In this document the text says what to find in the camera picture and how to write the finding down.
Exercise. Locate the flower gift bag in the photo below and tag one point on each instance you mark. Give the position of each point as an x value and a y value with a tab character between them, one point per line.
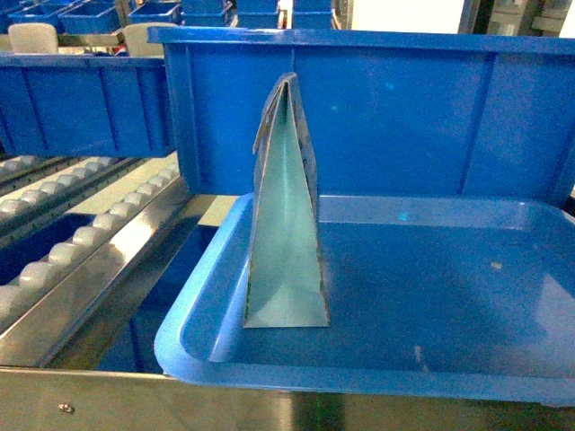
285	286

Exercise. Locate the large blue storage crate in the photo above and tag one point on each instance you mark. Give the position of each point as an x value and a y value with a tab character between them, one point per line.
389	113

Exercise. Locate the shallow blue plastic tray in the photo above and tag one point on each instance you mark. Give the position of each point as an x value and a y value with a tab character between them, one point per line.
459	298

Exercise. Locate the blue crate on left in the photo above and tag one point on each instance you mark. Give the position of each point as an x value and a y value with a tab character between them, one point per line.
85	105

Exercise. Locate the grey office chair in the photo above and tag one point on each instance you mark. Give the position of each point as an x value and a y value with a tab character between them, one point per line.
33	38

